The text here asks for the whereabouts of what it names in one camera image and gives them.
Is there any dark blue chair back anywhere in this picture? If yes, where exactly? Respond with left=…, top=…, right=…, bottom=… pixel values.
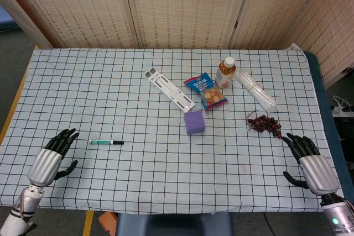
left=115, top=212, right=235, bottom=236

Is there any purple foam cube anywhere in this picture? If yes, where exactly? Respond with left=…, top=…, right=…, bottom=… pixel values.
left=184, top=110, right=206, bottom=135

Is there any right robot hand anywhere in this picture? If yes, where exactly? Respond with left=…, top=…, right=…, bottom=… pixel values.
left=282, top=133, right=340, bottom=196

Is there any white folding laptop stand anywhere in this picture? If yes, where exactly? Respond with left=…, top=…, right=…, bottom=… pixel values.
left=144, top=66, right=196, bottom=114

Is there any woven folding screen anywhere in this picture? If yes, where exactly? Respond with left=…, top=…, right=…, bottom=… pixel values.
left=0, top=0, right=354, bottom=89

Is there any tea bottle white cap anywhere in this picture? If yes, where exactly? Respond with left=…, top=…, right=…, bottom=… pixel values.
left=214, top=56, right=237, bottom=90

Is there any green marker black cap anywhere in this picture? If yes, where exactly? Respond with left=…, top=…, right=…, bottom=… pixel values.
left=89, top=140, right=124, bottom=146

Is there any checkered white tablecloth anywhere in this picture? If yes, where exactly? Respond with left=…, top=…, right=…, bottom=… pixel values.
left=0, top=43, right=346, bottom=216

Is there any dark red grape bunch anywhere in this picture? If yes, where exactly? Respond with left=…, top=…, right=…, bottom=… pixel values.
left=244, top=110, right=283, bottom=140

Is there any clear plastic straw pack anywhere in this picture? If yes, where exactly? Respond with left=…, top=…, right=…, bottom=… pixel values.
left=235, top=71, right=278, bottom=114

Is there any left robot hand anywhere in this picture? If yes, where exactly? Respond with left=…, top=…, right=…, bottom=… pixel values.
left=27, top=128, right=80, bottom=187

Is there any orange box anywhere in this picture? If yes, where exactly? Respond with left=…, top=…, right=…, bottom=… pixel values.
left=98, top=213, right=118, bottom=236

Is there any white power strip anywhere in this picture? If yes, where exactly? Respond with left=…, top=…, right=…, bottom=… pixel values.
left=330, top=95, right=354, bottom=118

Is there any blue biscuit snack bag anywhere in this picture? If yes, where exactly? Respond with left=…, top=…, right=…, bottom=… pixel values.
left=183, top=72, right=229, bottom=113

